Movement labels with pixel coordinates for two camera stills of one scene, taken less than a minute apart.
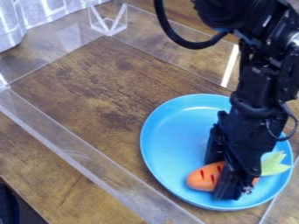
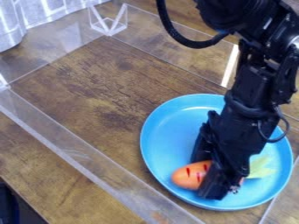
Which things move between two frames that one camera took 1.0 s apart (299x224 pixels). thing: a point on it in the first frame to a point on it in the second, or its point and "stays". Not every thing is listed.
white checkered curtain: x=20 y=14 stays
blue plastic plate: x=173 y=139 stays
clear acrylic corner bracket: x=107 y=26 stays
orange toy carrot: x=203 y=176 to x=189 y=176
